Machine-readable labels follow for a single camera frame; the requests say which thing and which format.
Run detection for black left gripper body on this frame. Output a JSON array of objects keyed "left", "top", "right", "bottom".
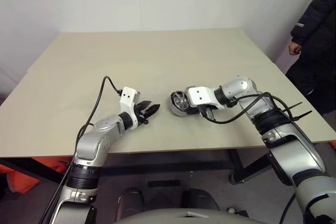
[{"left": 133, "top": 100, "right": 150, "bottom": 126}]

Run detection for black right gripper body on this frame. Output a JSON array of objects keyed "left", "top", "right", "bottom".
[{"left": 196, "top": 103, "right": 219, "bottom": 120}]

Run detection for black spoked rotor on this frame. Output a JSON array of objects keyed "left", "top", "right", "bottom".
[{"left": 170, "top": 91, "right": 190, "bottom": 110}]

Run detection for grey motor housing copper windings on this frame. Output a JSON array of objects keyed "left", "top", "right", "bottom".
[{"left": 167, "top": 102, "right": 191, "bottom": 116}]

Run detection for person's bare hand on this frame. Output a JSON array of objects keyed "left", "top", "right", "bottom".
[{"left": 288, "top": 40, "right": 301, "bottom": 56}]

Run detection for black table castor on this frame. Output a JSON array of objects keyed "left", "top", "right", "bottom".
[{"left": 228, "top": 172, "right": 245, "bottom": 184}]

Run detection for black zip tie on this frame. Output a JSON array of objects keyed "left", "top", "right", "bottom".
[
  {"left": 282, "top": 101, "right": 303, "bottom": 112},
  {"left": 290, "top": 110, "right": 313, "bottom": 122}
]

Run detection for dark rounded shape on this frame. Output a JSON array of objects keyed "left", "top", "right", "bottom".
[
  {"left": 183, "top": 187, "right": 220, "bottom": 212},
  {"left": 118, "top": 187, "right": 145, "bottom": 219}
]

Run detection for small device with white knob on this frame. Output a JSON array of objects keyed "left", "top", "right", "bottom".
[{"left": 227, "top": 207, "right": 247, "bottom": 216}]

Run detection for silver robot torso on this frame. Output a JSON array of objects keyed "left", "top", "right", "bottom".
[{"left": 110, "top": 207, "right": 253, "bottom": 224}]

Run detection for orange object under table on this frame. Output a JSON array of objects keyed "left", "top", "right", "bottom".
[{"left": 0, "top": 157, "right": 71, "bottom": 195}]

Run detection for person in black jacket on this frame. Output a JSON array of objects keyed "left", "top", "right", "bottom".
[{"left": 286, "top": 0, "right": 336, "bottom": 114}]

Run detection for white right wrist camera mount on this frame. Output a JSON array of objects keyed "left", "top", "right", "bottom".
[{"left": 187, "top": 86, "right": 224, "bottom": 109}]

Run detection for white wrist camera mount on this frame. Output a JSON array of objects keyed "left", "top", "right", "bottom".
[
  {"left": 119, "top": 87, "right": 141, "bottom": 130},
  {"left": 187, "top": 86, "right": 224, "bottom": 109}
]

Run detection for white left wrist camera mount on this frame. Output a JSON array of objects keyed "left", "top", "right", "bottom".
[{"left": 119, "top": 87, "right": 141, "bottom": 130}]

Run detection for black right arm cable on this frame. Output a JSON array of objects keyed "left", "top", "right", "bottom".
[{"left": 199, "top": 92, "right": 295, "bottom": 125}]

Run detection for black table frame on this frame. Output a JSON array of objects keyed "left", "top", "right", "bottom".
[{"left": 0, "top": 149, "right": 336, "bottom": 185}]

